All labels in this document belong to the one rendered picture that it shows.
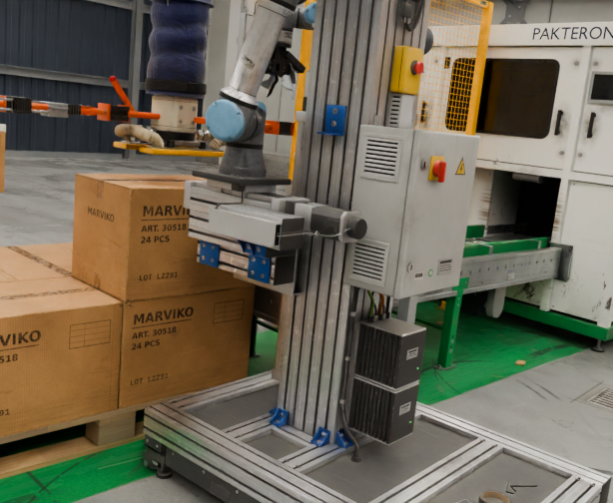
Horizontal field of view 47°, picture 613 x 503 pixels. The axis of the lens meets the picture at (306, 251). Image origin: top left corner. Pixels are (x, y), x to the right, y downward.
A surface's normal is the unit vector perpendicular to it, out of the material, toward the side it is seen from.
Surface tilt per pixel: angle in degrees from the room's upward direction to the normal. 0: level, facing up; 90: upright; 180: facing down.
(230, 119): 97
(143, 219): 90
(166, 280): 90
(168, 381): 90
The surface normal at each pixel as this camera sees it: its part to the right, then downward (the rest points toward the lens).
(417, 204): 0.75, 0.19
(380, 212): -0.65, 0.07
